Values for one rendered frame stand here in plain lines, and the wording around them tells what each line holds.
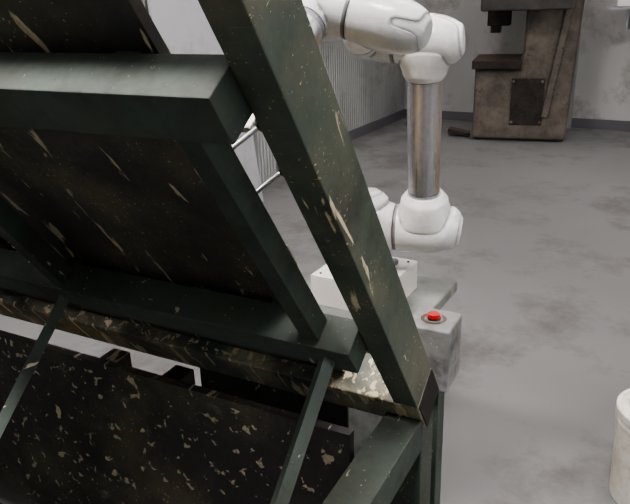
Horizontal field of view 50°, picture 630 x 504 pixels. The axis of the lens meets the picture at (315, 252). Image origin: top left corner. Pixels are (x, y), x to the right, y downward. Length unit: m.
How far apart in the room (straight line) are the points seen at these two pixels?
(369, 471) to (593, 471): 1.52
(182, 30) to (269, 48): 4.60
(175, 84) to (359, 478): 0.94
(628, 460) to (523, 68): 6.22
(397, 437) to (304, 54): 0.98
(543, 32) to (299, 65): 7.47
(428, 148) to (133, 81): 1.28
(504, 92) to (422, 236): 6.28
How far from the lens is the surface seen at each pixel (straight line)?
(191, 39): 5.47
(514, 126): 8.42
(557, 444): 2.99
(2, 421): 1.74
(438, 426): 1.94
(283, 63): 0.83
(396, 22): 1.38
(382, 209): 2.18
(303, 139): 0.88
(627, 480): 2.68
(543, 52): 8.30
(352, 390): 1.64
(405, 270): 2.29
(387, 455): 1.54
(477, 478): 2.75
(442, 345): 1.76
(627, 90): 9.26
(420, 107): 1.99
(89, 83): 0.95
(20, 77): 1.06
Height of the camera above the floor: 1.74
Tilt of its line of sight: 21 degrees down
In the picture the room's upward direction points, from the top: 2 degrees counter-clockwise
